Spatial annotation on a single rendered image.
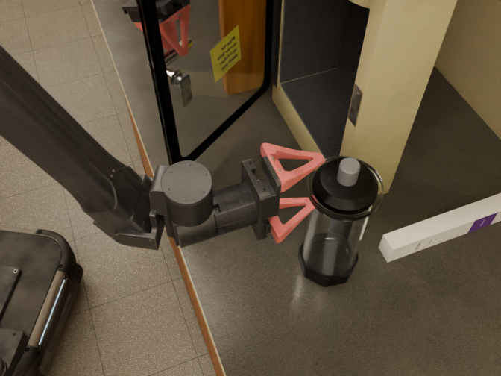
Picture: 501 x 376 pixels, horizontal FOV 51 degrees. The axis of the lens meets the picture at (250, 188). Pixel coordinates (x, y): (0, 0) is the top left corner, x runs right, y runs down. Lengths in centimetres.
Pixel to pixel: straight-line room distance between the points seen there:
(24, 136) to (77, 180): 8
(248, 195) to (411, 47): 30
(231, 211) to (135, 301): 135
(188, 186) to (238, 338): 36
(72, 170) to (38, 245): 133
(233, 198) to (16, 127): 27
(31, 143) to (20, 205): 178
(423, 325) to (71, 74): 225
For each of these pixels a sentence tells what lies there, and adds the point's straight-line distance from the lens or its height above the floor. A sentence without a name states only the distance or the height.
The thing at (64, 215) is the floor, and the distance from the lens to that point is 224.
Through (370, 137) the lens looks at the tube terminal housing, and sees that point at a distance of 87.
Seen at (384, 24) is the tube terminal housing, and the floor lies 135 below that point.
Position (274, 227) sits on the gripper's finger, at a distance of 73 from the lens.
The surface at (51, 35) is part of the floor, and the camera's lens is 309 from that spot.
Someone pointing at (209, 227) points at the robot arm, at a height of 121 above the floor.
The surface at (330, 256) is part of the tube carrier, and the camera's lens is 84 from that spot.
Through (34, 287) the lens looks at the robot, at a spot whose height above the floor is 24.
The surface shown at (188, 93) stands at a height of 117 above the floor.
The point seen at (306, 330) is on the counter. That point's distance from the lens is 89.
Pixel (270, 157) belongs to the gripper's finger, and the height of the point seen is 127.
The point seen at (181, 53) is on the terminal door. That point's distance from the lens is 83.
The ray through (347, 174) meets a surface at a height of 120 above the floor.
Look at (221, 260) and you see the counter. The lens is 94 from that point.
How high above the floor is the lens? 176
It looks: 54 degrees down
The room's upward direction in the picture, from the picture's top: straight up
